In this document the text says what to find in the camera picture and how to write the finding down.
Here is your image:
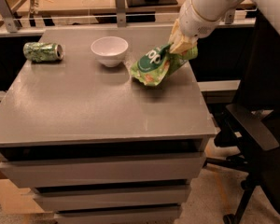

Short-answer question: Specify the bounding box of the middle metal bracket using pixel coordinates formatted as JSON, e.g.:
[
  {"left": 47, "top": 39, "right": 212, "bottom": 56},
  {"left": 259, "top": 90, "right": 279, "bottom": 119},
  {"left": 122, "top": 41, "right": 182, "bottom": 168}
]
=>
[{"left": 115, "top": 0, "right": 126, "bottom": 27}]

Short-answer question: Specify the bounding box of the metal bracket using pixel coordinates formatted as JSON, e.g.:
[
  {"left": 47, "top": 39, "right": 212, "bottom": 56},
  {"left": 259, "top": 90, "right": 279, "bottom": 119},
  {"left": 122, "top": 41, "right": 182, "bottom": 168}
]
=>
[
  {"left": 224, "top": 8, "right": 235, "bottom": 24},
  {"left": 115, "top": 0, "right": 126, "bottom": 27},
  {"left": 0, "top": 0, "right": 20, "bottom": 33}
]

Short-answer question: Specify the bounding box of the wooden workbench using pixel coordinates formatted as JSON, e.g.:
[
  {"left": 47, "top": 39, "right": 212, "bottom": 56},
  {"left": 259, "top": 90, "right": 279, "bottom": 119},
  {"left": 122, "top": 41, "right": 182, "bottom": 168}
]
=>
[{"left": 17, "top": 0, "right": 259, "bottom": 17}]

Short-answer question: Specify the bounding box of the middle grey drawer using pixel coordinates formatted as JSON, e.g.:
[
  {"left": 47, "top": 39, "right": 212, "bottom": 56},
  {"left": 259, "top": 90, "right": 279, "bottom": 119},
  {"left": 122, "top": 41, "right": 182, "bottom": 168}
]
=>
[{"left": 34, "top": 185, "right": 190, "bottom": 211}]

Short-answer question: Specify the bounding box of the top grey drawer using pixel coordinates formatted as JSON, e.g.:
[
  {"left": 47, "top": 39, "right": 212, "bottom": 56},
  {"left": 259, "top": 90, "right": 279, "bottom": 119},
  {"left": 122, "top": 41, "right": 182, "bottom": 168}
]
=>
[{"left": 0, "top": 152, "right": 205, "bottom": 188}]

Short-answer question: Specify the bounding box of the green rice chip bag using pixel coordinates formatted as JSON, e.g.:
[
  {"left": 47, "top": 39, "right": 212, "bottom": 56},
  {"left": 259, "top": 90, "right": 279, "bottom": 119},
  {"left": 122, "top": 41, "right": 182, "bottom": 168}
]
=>
[{"left": 130, "top": 44, "right": 198, "bottom": 87}]

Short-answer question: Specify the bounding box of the grey drawer cabinet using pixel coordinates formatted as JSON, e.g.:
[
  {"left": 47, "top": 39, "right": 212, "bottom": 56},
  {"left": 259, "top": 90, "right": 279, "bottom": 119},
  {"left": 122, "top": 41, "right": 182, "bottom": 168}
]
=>
[{"left": 0, "top": 26, "right": 216, "bottom": 216}]

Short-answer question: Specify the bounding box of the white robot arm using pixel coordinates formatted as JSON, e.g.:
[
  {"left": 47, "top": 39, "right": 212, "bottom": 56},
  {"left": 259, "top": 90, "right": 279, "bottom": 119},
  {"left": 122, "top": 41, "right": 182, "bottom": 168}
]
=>
[{"left": 169, "top": 0, "right": 280, "bottom": 53}]

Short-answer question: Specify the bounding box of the left metal bracket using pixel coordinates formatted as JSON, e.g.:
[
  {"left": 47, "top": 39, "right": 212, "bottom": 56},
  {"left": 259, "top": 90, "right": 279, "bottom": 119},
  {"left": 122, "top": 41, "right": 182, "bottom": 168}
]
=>
[{"left": 0, "top": 0, "right": 20, "bottom": 33}]

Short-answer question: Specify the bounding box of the right metal bracket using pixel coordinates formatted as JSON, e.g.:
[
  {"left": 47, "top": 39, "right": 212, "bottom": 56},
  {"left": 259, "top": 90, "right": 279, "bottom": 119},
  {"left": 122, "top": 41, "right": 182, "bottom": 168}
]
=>
[{"left": 224, "top": 8, "right": 235, "bottom": 24}]

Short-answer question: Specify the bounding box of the grey drawer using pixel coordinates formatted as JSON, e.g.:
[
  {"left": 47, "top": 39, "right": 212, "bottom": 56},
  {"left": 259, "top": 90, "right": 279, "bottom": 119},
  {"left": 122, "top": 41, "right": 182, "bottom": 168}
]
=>
[
  {"left": 34, "top": 185, "right": 190, "bottom": 211},
  {"left": 0, "top": 152, "right": 205, "bottom": 188},
  {"left": 54, "top": 206, "right": 181, "bottom": 224}
]

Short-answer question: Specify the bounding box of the bottom grey drawer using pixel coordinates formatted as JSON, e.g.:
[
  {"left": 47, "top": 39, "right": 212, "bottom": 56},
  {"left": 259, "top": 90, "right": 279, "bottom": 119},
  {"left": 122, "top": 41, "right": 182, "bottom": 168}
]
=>
[{"left": 54, "top": 206, "right": 181, "bottom": 224}]

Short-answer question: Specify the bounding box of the black office chair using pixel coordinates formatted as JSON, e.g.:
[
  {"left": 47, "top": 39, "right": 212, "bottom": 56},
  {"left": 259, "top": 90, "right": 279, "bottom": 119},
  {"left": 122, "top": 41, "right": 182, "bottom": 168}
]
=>
[{"left": 206, "top": 12, "right": 280, "bottom": 224}]

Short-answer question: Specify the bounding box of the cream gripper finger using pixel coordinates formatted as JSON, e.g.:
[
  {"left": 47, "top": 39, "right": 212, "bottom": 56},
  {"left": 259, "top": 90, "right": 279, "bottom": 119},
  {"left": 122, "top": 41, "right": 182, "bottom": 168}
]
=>
[
  {"left": 168, "top": 19, "right": 180, "bottom": 46},
  {"left": 169, "top": 35, "right": 197, "bottom": 54}
]

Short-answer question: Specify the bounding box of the green soda can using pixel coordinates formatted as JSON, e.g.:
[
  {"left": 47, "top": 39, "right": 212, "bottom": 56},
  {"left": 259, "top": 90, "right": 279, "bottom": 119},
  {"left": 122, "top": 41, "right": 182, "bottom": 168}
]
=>
[{"left": 23, "top": 42, "right": 63, "bottom": 63}]

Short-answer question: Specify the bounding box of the white bowl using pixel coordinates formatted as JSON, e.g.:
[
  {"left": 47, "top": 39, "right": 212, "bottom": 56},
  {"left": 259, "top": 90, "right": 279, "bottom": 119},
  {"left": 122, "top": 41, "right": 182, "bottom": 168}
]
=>
[{"left": 91, "top": 36, "right": 129, "bottom": 67}]

